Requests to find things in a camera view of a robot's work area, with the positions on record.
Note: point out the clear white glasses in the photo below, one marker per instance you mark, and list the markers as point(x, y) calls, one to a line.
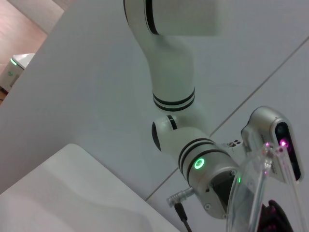
point(259, 183)

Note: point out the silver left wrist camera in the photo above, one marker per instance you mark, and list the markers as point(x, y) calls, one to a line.
point(263, 123)

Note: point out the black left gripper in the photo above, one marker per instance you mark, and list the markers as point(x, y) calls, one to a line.
point(224, 188)

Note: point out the white device with green light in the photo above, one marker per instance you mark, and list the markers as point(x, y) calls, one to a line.
point(14, 72)

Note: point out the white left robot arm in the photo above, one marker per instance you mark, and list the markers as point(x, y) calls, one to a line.
point(169, 60)

